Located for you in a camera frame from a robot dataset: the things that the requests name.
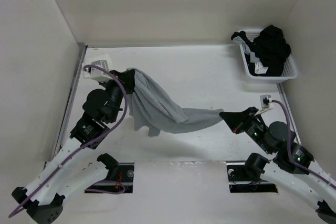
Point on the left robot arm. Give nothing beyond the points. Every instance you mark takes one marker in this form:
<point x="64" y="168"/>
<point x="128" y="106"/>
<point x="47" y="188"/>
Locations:
<point x="103" y="111"/>

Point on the grey tank top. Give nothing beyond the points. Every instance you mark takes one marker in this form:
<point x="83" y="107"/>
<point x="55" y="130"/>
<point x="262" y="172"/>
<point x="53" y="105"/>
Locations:
<point x="152" y="107"/>

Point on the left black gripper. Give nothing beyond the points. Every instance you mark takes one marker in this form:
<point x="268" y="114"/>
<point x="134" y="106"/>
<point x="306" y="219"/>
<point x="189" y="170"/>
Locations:
<point x="127" y="78"/>

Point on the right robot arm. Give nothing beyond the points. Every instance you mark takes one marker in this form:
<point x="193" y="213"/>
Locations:
<point x="293" y="167"/>

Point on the white folded tank top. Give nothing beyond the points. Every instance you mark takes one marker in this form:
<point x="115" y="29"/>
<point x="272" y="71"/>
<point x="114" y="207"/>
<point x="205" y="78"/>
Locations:
<point x="105" y="56"/>

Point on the white plastic basket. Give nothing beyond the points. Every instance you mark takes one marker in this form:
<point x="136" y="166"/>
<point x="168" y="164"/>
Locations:
<point x="290" y="70"/>

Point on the white cloth in basket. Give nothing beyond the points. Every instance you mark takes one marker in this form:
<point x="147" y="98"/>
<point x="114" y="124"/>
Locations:
<point x="255" y="66"/>

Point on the black clothes pile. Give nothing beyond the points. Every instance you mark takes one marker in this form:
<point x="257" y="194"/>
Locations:
<point x="270" y="47"/>

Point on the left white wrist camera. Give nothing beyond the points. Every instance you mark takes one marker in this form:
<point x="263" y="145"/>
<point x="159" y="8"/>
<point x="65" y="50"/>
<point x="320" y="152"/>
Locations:
<point x="96" y="74"/>

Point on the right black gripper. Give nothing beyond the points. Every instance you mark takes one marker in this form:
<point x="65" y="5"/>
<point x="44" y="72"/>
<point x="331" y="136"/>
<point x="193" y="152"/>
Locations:
<point x="237" y="120"/>

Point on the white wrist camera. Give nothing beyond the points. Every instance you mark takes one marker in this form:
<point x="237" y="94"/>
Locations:
<point x="266" y="104"/>
<point x="96" y="74"/>

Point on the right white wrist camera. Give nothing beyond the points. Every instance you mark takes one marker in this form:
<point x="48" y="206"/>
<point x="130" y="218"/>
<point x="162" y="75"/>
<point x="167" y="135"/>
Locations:
<point x="266" y="104"/>

